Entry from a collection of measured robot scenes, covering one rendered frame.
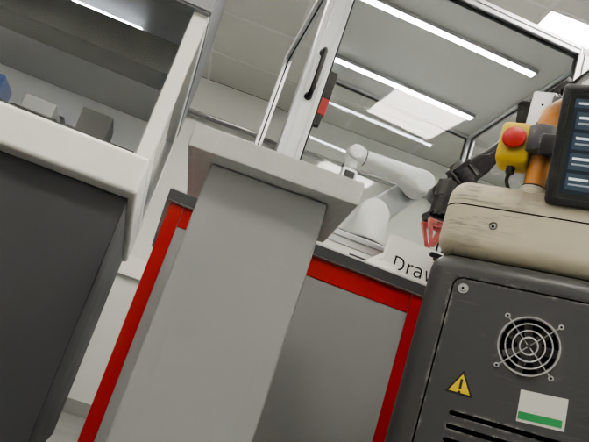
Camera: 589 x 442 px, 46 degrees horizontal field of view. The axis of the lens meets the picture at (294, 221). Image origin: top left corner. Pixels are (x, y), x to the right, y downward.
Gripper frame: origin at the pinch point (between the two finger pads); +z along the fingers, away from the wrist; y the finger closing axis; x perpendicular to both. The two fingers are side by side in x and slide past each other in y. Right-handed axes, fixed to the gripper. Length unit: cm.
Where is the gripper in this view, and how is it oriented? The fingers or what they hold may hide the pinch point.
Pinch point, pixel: (429, 244)
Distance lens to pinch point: 202.5
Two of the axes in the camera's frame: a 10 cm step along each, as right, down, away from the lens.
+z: -3.1, 9.3, -2.0
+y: -2.0, 1.5, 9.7
